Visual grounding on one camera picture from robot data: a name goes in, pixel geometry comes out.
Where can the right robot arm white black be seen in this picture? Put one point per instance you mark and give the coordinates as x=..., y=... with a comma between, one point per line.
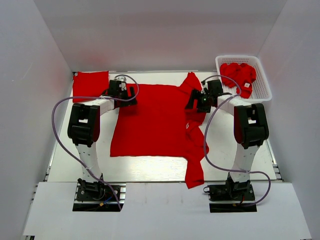
x=250, y=129

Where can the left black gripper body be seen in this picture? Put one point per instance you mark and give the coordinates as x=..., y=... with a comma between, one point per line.
x=122, y=98

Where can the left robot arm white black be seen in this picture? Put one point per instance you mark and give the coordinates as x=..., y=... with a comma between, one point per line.
x=85, y=124

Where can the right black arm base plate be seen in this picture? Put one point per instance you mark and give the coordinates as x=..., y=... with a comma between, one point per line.
x=221, y=200

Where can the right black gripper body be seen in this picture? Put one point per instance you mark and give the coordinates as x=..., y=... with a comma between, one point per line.
x=207, y=104

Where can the white front cover board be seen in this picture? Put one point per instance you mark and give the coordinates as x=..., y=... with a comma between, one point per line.
x=164, y=211

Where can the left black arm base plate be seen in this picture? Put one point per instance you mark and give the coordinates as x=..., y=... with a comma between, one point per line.
x=93, y=201

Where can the red t shirt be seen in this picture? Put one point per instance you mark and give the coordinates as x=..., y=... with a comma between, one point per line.
x=160, y=125
x=90, y=84

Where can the red shirts pile in basket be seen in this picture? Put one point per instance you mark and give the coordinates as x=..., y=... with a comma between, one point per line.
x=243, y=74

